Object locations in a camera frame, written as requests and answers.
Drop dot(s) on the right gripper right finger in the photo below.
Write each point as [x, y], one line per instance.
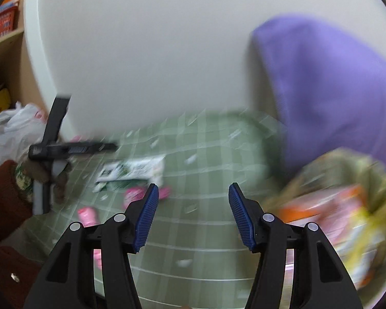
[265, 234]

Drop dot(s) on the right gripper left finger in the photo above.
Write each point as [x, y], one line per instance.
[123, 234]

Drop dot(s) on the large orange snack bag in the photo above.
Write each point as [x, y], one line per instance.
[330, 208]

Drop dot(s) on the yellow translucent trash bag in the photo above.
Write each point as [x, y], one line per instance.
[361, 245]

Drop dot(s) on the dark red sleeve forearm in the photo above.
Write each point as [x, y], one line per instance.
[17, 273]

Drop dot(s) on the gloved left hand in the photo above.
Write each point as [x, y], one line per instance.
[27, 172]

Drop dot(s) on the white plastic bag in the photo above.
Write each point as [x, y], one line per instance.
[20, 128]

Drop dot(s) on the pink round jelly lid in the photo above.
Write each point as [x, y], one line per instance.
[137, 193]

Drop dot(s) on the green white milk carton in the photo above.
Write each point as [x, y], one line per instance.
[123, 174]

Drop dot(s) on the green checkered bed sheet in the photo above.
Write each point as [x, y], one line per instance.
[194, 254]

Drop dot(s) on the wooden shelf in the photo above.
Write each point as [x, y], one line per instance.
[15, 66]

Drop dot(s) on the red plastic basket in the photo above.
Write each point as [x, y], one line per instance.
[7, 20]

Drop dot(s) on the purple cloth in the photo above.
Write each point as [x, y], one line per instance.
[329, 88]

